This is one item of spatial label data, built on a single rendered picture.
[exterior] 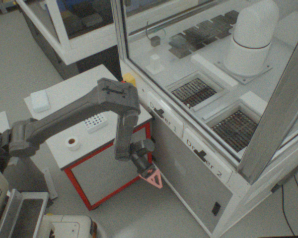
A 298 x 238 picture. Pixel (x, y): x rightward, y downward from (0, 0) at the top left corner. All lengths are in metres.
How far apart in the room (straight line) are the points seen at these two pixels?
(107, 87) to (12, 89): 2.59
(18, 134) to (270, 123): 0.77
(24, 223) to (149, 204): 1.20
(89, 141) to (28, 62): 2.24
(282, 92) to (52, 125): 0.64
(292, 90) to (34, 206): 0.88
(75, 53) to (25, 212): 1.16
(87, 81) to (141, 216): 1.06
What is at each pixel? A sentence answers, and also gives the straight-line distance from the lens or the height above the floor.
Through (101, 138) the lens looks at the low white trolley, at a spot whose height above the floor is 0.76.
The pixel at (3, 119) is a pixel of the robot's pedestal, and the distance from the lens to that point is 1.74.
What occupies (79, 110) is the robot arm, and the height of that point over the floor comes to 1.39.
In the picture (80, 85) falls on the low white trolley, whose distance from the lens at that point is 1.75.
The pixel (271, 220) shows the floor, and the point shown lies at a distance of 2.14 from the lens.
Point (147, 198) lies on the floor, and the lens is 2.04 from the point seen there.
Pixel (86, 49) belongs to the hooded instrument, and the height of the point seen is 0.86.
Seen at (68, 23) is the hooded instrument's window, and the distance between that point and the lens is 1.77.
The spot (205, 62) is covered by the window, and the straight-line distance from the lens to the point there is 0.94.
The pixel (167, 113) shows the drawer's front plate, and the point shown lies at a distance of 1.29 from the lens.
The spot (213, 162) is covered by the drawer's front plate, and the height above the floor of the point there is 0.89.
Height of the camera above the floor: 1.89
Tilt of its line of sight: 51 degrees down
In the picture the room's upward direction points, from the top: 4 degrees counter-clockwise
